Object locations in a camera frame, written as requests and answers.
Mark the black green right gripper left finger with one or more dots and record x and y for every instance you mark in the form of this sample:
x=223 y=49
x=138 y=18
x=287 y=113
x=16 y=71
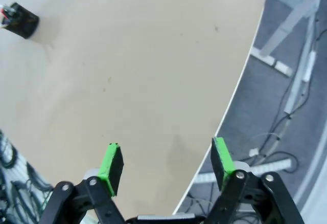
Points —
x=112 y=167

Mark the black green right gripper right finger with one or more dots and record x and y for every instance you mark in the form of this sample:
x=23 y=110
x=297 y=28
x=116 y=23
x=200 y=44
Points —
x=222 y=160

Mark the black mesh pen holder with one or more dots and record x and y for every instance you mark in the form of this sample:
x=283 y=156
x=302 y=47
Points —
x=25 y=23

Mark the red white pen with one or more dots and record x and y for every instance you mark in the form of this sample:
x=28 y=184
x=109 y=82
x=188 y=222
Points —
x=3 y=17

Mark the white plug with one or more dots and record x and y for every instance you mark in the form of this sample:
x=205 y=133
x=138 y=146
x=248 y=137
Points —
x=253 y=152

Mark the white power strip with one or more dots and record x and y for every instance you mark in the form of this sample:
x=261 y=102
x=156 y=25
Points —
x=260 y=169

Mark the white table foot bar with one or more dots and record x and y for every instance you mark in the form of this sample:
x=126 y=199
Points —
x=272 y=61

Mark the grey metal table leg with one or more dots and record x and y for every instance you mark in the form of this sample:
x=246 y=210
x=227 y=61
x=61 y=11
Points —
x=288 y=22

